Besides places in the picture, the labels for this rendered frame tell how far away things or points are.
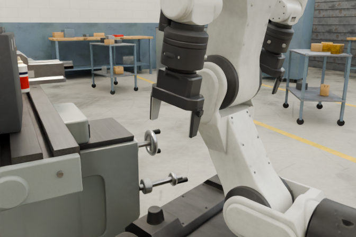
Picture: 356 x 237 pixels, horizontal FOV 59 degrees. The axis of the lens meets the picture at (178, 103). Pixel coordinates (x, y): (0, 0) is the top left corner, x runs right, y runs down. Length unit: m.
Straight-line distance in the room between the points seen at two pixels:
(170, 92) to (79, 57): 7.26
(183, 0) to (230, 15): 0.25
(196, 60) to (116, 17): 7.51
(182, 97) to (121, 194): 0.71
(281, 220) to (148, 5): 7.85
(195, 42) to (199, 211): 0.60
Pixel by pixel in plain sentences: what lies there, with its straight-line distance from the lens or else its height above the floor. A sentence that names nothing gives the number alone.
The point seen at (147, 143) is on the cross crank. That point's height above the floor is 0.65.
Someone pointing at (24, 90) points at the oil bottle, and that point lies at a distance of 1.07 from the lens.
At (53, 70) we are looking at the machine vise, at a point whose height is 1.00.
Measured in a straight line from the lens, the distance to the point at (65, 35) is 7.24.
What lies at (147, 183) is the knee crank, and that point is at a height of 0.55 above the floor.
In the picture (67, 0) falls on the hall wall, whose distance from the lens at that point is 7.83.
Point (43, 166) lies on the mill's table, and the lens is 0.56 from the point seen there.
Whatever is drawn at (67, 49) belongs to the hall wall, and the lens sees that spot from 7.80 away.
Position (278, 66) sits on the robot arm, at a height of 1.02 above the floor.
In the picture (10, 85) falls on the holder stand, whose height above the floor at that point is 1.04.
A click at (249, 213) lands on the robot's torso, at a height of 0.71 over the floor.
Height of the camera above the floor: 1.16
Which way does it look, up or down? 14 degrees down
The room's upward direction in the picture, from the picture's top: straight up
